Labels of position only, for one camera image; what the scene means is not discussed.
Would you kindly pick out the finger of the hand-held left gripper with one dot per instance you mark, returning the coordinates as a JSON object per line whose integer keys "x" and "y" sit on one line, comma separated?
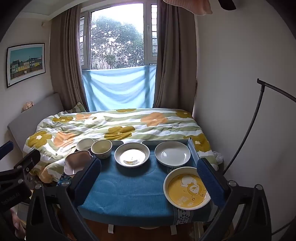
{"x": 7, "y": 147}
{"x": 27, "y": 160}

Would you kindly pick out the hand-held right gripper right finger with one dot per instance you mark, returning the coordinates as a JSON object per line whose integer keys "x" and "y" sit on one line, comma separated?
{"x": 208, "y": 180}

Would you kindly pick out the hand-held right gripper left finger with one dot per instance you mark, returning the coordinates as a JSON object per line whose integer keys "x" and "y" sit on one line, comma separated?
{"x": 92, "y": 172}

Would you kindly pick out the pink cloud-shaped plate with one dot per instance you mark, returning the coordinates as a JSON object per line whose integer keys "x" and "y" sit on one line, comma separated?
{"x": 77, "y": 162}

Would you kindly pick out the yellow bear plate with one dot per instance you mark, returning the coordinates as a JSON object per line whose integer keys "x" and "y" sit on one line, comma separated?
{"x": 182, "y": 190}

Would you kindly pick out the cream printed bowl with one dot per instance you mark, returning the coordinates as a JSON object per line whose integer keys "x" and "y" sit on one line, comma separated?
{"x": 101, "y": 147}

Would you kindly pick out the white bowl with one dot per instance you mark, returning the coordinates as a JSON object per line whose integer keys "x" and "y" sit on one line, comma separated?
{"x": 84, "y": 144}

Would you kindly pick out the white patterned deep plate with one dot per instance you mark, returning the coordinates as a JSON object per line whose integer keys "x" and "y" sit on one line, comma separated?
{"x": 131, "y": 154}

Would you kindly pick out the plain white plate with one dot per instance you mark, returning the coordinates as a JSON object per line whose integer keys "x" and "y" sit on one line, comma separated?
{"x": 172, "y": 153}

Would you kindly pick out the person's left hand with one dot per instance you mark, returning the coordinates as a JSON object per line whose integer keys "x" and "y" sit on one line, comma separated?
{"x": 16, "y": 222}

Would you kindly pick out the white plastic bag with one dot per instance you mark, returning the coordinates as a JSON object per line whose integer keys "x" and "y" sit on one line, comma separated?
{"x": 218, "y": 157}

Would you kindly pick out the light blue cloth strip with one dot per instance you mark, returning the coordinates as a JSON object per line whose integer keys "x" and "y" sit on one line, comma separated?
{"x": 193, "y": 150}

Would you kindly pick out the grey headboard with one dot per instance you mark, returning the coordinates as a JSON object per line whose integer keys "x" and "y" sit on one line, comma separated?
{"x": 30, "y": 120}

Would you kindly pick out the blue tablecloth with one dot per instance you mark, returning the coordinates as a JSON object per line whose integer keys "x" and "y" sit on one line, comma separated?
{"x": 131, "y": 187}

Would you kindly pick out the pink plush toy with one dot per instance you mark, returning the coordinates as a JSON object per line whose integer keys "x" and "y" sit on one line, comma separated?
{"x": 28, "y": 106}

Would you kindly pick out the floral duvet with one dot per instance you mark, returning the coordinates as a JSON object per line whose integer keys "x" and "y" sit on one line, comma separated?
{"x": 111, "y": 125}

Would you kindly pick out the green patterned pillow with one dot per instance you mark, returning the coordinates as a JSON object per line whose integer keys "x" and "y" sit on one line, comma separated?
{"x": 77, "y": 108}

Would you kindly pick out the framed houses picture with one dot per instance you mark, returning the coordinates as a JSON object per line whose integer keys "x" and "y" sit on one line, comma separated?
{"x": 25, "y": 64}

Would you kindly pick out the black lamp stand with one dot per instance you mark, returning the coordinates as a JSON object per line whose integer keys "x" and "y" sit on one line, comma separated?
{"x": 256, "y": 111}

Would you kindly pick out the light blue window cloth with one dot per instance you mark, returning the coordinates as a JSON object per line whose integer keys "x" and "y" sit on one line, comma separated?
{"x": 118, "y": 88}

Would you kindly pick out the brown curtain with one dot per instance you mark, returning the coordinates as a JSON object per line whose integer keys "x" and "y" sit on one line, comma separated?
{"x": 175, "y": 60}
{"x": 67, "y": 64}

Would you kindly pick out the window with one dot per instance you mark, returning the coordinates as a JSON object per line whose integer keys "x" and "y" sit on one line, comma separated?
{"x": 115, "y": 39}

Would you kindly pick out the pink hanging cloth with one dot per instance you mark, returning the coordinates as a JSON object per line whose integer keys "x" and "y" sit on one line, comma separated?
{"x": 189, "y": 5}

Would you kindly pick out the dark hanging object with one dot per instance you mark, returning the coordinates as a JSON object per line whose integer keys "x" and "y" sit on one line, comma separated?
{"x": 227, "y": 4}

